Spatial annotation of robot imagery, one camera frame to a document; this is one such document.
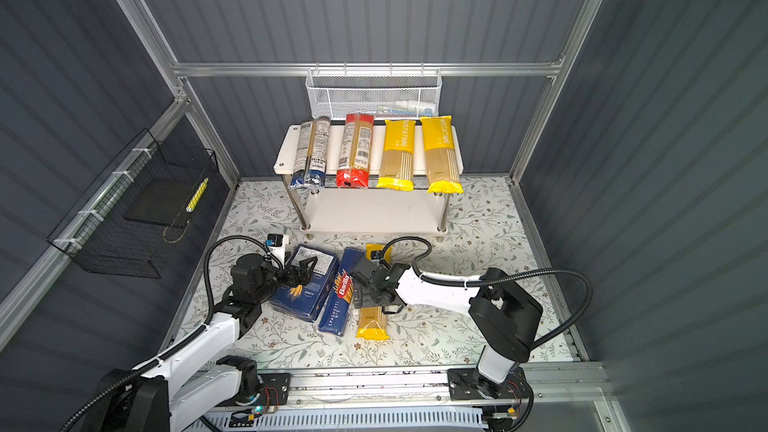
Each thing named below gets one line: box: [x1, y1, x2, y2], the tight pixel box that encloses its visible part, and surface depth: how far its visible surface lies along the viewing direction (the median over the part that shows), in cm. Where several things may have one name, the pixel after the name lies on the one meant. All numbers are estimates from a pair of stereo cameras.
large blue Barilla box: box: [270, 244, 339, 323], surface depth 85 cm
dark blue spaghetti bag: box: [290, 116, 331, 190], surface depth 77 cm
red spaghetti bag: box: [335, 113, 375, 188], surface depth 77 cm
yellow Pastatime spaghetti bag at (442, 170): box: [420, 115, 464, 194], surface depth 76 cm
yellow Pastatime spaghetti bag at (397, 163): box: [376, 119, 416, 192], surface depth 76 cm
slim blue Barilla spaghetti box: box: [318, 248, 366, 337], surface depth 86 cm
